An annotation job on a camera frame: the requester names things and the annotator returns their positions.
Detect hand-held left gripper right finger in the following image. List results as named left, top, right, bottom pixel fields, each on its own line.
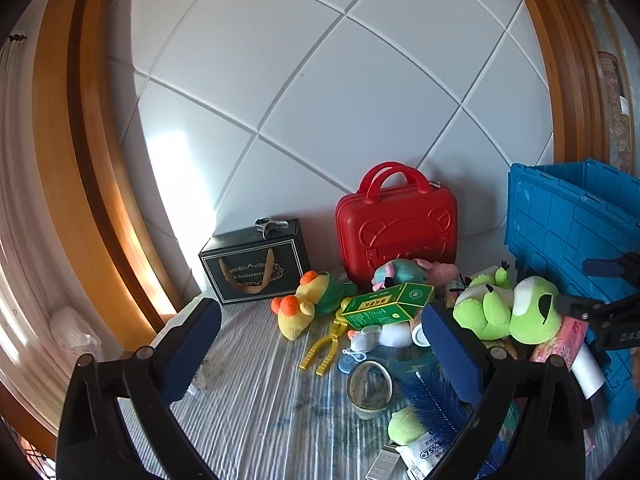
left=421, top=301, right=586, bottom=480

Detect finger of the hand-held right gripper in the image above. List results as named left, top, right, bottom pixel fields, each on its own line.
left=582, top=251, right=640, bottom=279
left=555, top=289, right=640, bottom=354

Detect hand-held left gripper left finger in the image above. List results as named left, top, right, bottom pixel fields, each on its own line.
left=55, top=297, right=223, bottom=480

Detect pink pad packet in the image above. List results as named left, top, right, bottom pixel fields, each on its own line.
left=530, top=317, right=591, bottom=366

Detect wet wipes packet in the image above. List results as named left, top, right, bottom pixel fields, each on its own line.
left=397, top=437, right=453, bottom=480

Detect grey striped desktop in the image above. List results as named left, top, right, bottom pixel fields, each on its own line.
left=115, top=225, right=640, bottom=480

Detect blue bristle brush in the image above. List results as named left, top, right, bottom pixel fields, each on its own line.
left=397, top=365, right=481, bottom=448

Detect white paper roll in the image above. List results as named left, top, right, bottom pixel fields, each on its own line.
left=570, top=342, right=606, bottom=401

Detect green frog plush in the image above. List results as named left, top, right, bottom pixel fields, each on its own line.
left=452, top=265, right=563, bottom=345

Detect blue plastic crate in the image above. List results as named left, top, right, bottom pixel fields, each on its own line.
left=507, top=160, right=640, bottom=426

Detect green medicine box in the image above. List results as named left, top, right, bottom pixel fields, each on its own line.
left=341, top=283, right=435, bottom=332

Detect small green plush ball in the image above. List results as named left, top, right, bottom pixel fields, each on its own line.
left=388, top=406, right=431, bottom=446

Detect teal pink plush toy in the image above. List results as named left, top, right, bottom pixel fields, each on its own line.
left=371, top=258, right=458, bottom=293

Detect black gift box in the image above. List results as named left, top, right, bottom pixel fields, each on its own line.
left=198, top=218, right=312, bottom=306

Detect small blue round tag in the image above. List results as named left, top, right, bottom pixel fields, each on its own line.
left=337, top=350, right=368, bottom=376

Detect yellow duck plush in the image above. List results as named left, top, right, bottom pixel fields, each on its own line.
left=271, top=270, right=358, bottom=342

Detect yellow plastic tongs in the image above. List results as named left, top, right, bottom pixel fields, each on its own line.
left=299, top=310, right=358, bottom=376

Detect clear plastic bag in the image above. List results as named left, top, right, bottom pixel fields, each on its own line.
left=49, top=306, right=103, bottom=363

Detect white barcode box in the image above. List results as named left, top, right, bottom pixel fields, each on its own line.
left=367, top=442, right=403, bottom=480

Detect red plastic carry case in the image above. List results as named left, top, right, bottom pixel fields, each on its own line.
left=335, top=161, right=459, bottom=286

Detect silver metal clip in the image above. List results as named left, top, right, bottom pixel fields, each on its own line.
left=255, top=217, right=290, bottom=237

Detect pale curtain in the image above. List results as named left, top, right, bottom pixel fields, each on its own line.
left=0, top=35, right=66, bottom=386

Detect white padded headboard panel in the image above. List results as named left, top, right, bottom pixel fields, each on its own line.
left=107, top=0, right=556, bottom=316

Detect patterned wall hanging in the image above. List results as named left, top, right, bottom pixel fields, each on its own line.
left=597, top=50, right=631, bottom=171

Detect wooden headboard frame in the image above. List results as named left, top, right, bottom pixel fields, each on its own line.
left=0, top=0, right=621, bottom=461

